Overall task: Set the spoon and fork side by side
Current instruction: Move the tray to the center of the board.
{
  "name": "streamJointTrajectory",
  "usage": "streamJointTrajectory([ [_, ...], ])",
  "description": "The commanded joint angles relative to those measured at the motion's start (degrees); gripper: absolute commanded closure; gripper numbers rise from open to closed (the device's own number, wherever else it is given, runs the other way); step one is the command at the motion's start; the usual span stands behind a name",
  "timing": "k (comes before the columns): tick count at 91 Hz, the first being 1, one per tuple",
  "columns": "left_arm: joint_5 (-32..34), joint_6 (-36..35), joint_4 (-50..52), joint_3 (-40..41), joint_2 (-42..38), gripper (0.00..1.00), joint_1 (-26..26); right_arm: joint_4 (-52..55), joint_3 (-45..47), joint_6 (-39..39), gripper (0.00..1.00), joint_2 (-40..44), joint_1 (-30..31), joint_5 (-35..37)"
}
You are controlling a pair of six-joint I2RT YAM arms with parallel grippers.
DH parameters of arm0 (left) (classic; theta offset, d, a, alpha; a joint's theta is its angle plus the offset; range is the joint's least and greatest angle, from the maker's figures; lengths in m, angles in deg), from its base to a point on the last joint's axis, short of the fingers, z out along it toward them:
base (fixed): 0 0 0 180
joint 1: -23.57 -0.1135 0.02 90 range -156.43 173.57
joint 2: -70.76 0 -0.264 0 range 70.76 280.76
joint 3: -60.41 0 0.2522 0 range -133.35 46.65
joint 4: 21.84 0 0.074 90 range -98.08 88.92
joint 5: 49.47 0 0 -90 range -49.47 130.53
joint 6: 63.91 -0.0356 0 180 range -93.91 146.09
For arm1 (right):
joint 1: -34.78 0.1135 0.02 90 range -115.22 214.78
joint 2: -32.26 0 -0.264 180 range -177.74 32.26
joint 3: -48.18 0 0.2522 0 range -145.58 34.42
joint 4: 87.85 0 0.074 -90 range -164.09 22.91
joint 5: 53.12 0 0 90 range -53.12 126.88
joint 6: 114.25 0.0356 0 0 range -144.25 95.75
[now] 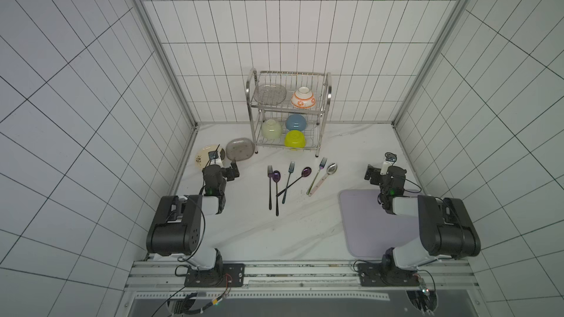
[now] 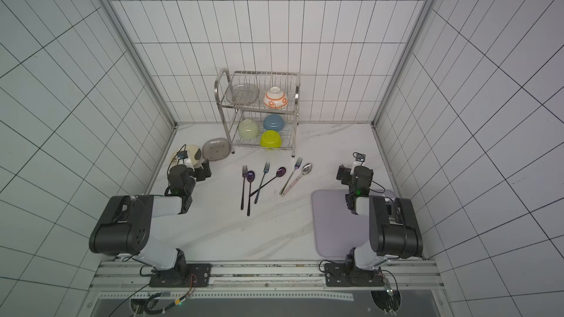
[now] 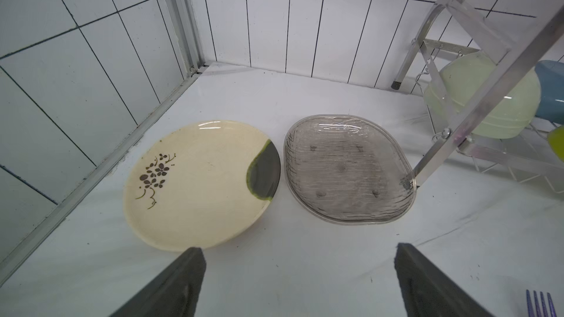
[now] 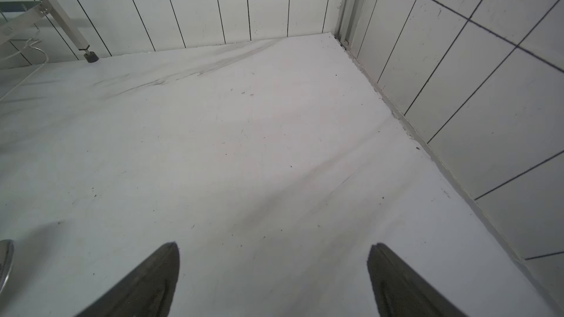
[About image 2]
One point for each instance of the blue fork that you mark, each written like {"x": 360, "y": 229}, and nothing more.
{"x": 265, "y": 171}

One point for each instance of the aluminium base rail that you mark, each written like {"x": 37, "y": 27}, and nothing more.
{"x": 237, "y": 279}

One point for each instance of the steel two-tier dish rack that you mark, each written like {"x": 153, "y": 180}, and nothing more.
{"x": 231, "y": 115}

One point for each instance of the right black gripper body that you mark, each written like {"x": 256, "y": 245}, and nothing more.
{"x": 342, "y": 173}

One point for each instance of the clear glass plate in rack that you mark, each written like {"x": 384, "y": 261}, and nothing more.
{"x": 242, "y": 95}

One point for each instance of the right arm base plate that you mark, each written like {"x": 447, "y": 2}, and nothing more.
{"x": 336, "y": 275}

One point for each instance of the grey oval plate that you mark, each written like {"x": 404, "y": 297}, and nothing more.
{"x": 216, "y": 149}

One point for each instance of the rainbow handled fork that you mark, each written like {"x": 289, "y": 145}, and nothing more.
{"x": 296, "y": 167}

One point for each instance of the lime green bowl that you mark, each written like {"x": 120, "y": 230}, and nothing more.
{"x": 271, "y": 139}

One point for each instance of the pink handled silver spoon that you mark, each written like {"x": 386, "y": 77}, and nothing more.
{"x": 305, "y": 171}

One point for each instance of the lilac rectangular placemat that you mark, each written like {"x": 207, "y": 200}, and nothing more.
{"x": 339, "y": 232}

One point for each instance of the blue bowl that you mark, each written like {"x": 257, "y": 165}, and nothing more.
{"x": 273, "y": 122}

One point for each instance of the pale green bowl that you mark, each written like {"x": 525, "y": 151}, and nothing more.
{"x": 248, "y": 129}

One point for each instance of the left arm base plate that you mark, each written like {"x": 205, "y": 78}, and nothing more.
{"x": 189, "y": 275}

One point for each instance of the purple fork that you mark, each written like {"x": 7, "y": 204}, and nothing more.
{"x": 244, "y": 178}

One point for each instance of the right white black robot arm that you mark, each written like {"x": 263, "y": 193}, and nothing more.
{"x": 393, "y": 228}

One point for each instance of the cream round plate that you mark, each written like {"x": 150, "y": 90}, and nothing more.
{"x": 195, "y": 155}

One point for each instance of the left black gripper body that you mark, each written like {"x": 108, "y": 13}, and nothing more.
{"x": 199, "y": 173}

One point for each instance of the white orange patterned bowl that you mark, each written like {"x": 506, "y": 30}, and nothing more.
{"x": 275, "y": 98}

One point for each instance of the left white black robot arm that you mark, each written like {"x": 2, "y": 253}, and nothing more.
{"x": 124, "y": 228}

